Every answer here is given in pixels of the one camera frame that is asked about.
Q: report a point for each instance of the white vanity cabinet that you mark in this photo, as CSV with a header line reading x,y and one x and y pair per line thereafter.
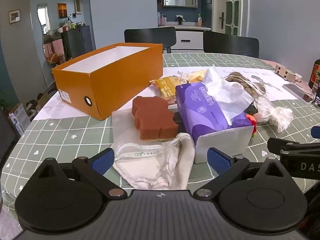
x,y
190,38

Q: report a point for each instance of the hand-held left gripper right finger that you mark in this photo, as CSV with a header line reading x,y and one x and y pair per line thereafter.
x,y
220,161

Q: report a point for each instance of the cream dotted box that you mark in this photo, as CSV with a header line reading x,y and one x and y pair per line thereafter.
x,y
283,72

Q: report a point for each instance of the black cabinet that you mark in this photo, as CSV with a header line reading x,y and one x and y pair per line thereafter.
x,y
77,41

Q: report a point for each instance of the brown cardboard box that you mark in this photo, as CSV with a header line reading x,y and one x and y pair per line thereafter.
x,y
42,101

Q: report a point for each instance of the cream knit sock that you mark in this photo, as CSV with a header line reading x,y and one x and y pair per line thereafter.
x,y
183,165

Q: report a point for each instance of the curved wall mirror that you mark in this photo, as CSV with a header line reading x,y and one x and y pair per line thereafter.
x,y
43,17

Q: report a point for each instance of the clear plastic bag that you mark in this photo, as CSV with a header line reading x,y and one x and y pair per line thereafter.
x,y
275,115

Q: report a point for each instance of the purple tissue pack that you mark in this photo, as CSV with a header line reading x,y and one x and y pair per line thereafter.
x,y
200,105

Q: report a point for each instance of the orange crochet fruit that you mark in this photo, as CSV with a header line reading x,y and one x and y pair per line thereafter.
x,y
251,121

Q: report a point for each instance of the white tissue sheet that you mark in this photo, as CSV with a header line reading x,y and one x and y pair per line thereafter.
x,y
225,90

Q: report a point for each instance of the orange-rimmed white fabric bin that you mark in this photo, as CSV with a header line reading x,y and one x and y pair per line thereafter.
x,y
120,80

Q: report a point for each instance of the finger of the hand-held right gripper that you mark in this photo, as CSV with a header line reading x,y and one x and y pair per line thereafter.
x,y
316,132
281,145

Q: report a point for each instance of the silver smartphone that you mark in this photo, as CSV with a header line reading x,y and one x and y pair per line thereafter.
x,y
297,91

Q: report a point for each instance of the pink bottle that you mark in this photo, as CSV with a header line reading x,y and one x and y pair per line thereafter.
x,y
163,20

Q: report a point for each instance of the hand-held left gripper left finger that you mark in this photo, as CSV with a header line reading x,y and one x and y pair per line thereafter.
x,y
102,161

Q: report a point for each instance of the dark glass bottle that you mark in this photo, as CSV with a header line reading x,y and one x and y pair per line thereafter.
x,y
315,72

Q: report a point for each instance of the pink bags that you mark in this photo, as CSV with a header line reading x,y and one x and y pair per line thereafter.
x,y
53,48

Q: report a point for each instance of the black chair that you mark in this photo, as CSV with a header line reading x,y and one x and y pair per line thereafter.
x,y
230,45
150,38

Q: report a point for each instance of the white carton box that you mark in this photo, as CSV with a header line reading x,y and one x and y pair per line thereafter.
x,y
18,120

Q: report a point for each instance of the glazed door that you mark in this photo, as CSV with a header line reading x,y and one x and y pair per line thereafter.
x,y
231,5

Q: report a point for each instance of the yellow snack packet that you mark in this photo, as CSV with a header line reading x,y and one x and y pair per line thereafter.
x,y
166,86

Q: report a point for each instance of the brown bear-shaped sponge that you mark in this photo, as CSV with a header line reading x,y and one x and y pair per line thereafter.
x,y
152,115

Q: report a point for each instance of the tall framed wall picture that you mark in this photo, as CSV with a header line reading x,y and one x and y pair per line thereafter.
x,y
77,5

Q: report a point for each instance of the yellow cloth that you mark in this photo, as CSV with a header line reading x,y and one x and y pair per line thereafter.
x,y
197,76

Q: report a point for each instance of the white fabric bag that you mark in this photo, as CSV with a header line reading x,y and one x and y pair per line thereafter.
x,y
140,170

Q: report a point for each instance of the small framed wall picture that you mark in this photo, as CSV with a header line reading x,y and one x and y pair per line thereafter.
x,y
15,16

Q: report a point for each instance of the green checked tablecloth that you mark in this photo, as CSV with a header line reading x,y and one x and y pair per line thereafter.
x,y
75,135

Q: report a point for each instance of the orange wall picture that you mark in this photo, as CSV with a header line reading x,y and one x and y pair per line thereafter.
x,y
62,10

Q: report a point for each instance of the green bottle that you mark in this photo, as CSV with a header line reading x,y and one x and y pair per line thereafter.
x,y
199,20

